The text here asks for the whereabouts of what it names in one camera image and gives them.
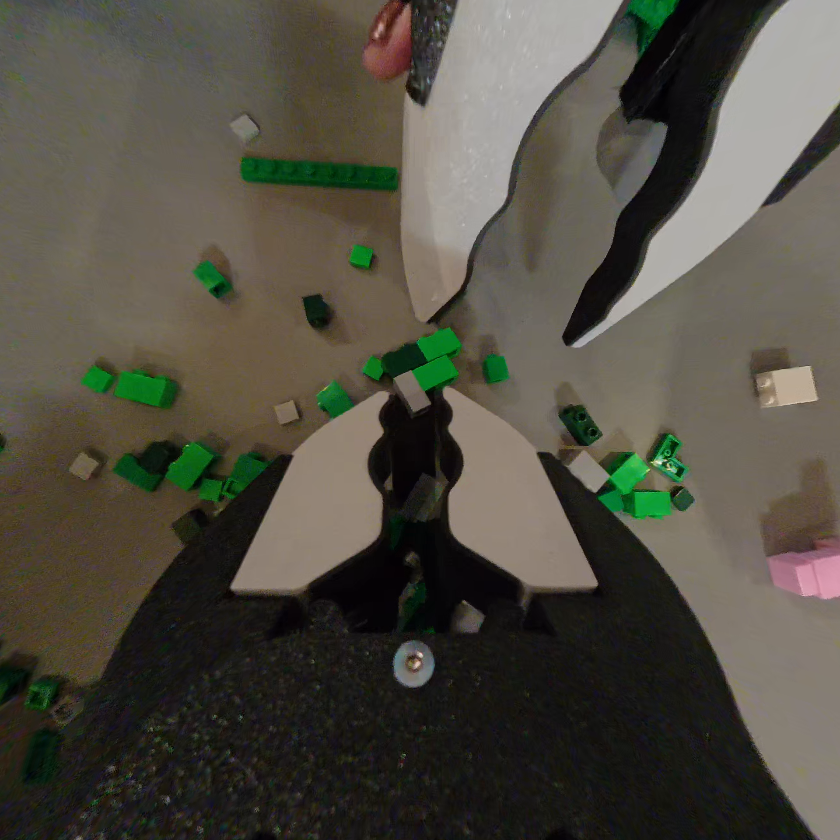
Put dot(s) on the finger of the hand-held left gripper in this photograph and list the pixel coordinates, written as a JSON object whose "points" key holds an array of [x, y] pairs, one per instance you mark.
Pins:
{"points": [[754, 131], [459, 164]]}

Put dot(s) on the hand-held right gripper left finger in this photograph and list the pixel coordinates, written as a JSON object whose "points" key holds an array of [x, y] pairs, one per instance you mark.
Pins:
{"points": [[308, 518]]}

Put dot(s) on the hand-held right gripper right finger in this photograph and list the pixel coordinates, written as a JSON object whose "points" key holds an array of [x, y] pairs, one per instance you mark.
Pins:
{"points": [[518, 518]]}

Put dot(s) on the small light grey brick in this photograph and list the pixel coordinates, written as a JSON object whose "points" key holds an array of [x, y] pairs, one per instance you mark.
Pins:
{"points": [[412, 394]]}

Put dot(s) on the small green brick stack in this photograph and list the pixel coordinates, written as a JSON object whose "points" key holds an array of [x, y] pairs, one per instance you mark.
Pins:
{"points": [[430, 358]]}

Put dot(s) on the green bricks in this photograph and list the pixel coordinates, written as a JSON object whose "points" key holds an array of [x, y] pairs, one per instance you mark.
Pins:
{"points": [[144, 388]]}

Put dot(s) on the grey desk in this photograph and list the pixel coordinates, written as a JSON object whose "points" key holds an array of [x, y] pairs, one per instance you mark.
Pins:
{"points": [[98, 131]]}

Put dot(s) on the person's left hand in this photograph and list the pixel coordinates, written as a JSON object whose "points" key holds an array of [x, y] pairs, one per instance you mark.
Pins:
{"points": [[387, 46]]}

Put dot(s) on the long green plate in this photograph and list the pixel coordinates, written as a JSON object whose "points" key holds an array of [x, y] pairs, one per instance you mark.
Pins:
{"points": [[318, 174]]}

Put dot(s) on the white brick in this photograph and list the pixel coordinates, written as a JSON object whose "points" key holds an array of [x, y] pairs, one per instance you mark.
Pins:
{"points": [[787, 387]]}

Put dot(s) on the pink brick pig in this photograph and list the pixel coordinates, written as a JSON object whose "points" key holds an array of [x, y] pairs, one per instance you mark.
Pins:
{"points": [[804, 571]]}

